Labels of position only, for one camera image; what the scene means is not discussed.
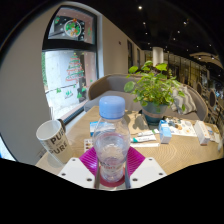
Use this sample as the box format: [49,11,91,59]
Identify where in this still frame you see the clear bottle with blue cap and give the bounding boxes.
[92,95,132,184]

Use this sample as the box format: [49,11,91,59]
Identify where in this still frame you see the green potted plant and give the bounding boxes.
[123,60,187,126]

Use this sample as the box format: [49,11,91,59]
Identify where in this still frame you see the white mug with black letters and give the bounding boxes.
[35,118,75,165]

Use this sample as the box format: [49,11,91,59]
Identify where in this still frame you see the group of ceiling spotlights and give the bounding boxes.
[134,3,221,61]

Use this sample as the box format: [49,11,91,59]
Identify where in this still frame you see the group of grey dining chairs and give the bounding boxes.
[194,78,224,128]

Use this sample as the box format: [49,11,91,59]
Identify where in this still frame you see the printed white leaflet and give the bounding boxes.
[164,117,198,138]

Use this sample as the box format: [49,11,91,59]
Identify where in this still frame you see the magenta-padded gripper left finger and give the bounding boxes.
[57,146,100,190]

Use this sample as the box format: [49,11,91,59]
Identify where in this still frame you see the white toothpaste tube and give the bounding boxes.
[129,134,158,144]

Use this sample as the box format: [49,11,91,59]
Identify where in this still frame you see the flat blue box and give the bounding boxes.
[89,119,101,137]

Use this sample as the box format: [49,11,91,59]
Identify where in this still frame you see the long white box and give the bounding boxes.
[193,119,212,146]

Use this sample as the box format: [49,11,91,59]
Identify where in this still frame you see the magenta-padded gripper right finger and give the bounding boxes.
[125,145,168,190]

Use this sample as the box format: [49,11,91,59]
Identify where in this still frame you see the pill blister pack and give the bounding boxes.
[83,138,95,153]

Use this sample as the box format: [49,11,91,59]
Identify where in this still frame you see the grey curved sofa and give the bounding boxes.
[83,73,209,123]

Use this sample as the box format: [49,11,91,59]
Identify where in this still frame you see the small upright blue carton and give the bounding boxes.
[157,119,173,145]

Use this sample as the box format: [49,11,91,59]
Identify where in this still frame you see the window with festive stickers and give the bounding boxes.
[41,4,99,121]

